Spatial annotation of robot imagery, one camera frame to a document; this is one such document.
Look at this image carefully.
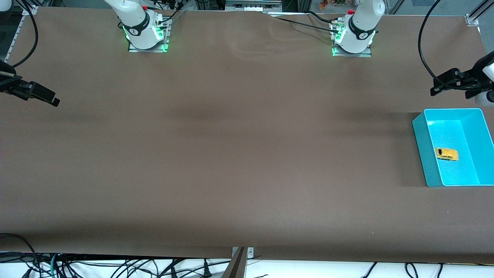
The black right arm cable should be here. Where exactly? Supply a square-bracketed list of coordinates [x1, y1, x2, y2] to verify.
[8, 0, 39, 69]

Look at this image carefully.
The brown table cover sheet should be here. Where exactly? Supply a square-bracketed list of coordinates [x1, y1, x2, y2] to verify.
[0, 7, 494, 264]

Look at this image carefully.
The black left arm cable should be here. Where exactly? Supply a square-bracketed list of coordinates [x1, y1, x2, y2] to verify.
[418, 0, 464, 91]

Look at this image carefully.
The aluminium frame profile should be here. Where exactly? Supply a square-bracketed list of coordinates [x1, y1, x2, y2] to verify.
[465, 0, 494, 27]

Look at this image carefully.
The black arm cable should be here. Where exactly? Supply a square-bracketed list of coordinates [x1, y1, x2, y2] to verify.
[8, 0, 39, 69]
[418, 0, 464, 91]

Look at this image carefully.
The black base cable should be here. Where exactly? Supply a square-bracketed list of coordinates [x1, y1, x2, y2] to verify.
[274, 16, 340, 33]
[307, 11, 340, 24]

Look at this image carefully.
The grey metal equipment rack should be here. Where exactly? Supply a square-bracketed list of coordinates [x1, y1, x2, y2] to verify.
[225, 0, 283, 12]

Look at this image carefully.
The dark wedge-shaped post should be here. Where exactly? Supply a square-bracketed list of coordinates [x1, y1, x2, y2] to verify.
[221, 247, 247, 278]

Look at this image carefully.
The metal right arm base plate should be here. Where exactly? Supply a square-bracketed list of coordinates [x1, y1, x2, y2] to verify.
[127, 17, 170, 53]

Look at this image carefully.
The teal plastic bin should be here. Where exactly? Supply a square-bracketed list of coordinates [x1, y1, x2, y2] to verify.
[412, 108, 494, 188]

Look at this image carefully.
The black looped cable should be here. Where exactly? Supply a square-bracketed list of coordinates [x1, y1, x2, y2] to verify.
[0, 233, 39, 278]

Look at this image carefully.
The yellow beetle toy car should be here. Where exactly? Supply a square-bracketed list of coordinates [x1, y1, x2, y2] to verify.
[435, 147, 460, 161]

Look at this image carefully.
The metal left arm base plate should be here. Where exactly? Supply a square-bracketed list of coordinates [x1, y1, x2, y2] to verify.
[331, 19, 373, 58]

